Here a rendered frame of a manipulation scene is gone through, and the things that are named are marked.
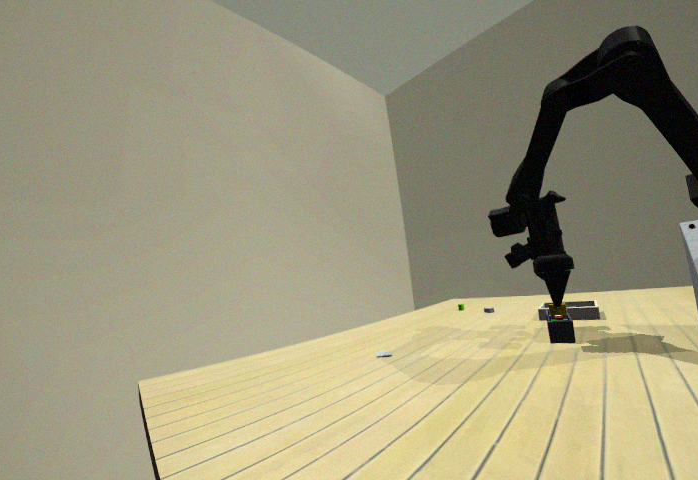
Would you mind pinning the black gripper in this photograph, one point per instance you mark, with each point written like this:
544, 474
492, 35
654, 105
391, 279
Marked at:
552, 264

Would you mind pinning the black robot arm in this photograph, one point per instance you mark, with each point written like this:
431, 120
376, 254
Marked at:
627, 64

